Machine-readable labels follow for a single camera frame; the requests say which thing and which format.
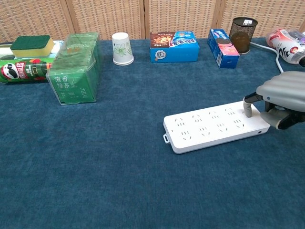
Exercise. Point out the blue Oreo box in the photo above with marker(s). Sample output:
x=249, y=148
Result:
x=222, y=51

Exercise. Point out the blue tablecloth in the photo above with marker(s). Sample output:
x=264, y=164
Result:
x=119, y=155

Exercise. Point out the green tea box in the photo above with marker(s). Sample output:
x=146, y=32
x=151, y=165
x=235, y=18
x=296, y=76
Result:
x=76, y=71

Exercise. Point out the black mesh pen holder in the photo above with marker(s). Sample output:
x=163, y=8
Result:
x=242, y=35

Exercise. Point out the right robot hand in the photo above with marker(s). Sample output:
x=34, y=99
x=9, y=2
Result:
x=286, y=93

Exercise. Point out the green Pringles can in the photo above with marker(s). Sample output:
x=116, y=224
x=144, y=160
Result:
x=21, y=71

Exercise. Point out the blue cookie box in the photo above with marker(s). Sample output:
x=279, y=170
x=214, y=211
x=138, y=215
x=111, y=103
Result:
x=174, y=51

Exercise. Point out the woven folding screen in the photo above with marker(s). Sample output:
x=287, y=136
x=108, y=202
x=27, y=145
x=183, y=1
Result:
x=152, y=16

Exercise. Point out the white floral paper cup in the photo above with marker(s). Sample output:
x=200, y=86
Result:
x=122, y=50

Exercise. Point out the green yellow sponge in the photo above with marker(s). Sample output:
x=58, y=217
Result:
x=32, y=45

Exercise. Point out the white power strip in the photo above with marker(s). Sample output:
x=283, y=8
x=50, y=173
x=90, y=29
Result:
x=209, y=133

